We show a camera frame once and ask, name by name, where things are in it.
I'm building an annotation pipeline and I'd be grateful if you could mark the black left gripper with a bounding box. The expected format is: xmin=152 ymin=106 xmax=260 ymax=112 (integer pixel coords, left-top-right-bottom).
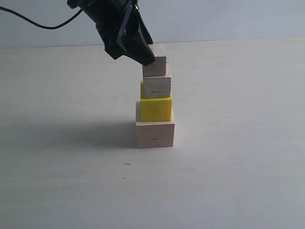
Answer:
xmin=82 ymin=0 xmax=155 ymax=65

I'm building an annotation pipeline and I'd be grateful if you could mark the small wooden cube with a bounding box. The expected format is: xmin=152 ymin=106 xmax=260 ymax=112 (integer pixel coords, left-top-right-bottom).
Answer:
xmin=142 ymin=43 xmax=167 ymax=77

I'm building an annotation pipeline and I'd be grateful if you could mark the medium wooden cube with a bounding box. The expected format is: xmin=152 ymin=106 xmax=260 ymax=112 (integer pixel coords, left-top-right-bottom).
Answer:
xmin=143 ymin=62 xmax=172 ymax=99

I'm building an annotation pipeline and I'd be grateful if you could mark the yellow cube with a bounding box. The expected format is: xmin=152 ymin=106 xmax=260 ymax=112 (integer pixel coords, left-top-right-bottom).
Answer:
xmin=140 ymin=81 xmax=173 ymax=122

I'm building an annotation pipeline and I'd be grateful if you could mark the large wooden cube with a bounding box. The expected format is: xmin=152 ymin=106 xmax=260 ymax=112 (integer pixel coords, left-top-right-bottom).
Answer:
xmin=135 ymin=101 xmax=175 ymax=148

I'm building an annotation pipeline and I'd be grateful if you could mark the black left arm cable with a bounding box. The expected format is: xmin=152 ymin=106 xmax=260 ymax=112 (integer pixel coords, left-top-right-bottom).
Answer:
xmin=0 ymin=6 xmax=83 ymax=30

